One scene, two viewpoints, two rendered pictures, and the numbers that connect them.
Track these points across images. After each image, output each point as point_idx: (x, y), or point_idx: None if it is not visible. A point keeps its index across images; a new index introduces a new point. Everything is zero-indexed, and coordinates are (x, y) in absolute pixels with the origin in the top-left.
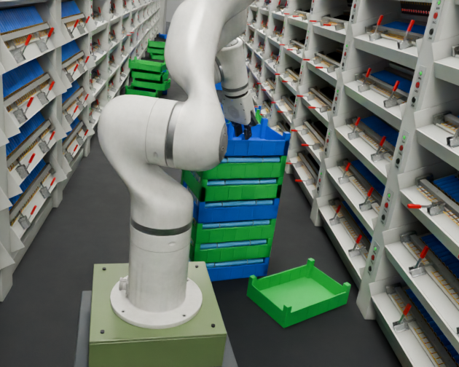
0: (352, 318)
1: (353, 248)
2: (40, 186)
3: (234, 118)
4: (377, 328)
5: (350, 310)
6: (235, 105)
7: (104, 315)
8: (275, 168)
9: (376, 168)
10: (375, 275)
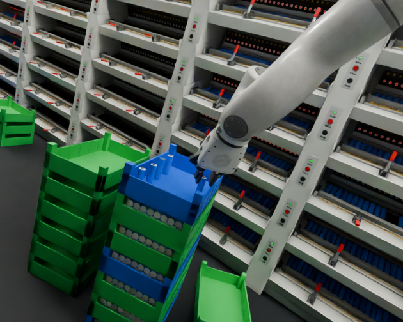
0: (256, 299)
1: (223, 237)
2: None
3: (217, 167)
4: (270, 298)
5: (247, 292)
6: (231, 154)
7: None
8: (212, 202)
9: (261, 179)
10: (274, 263)
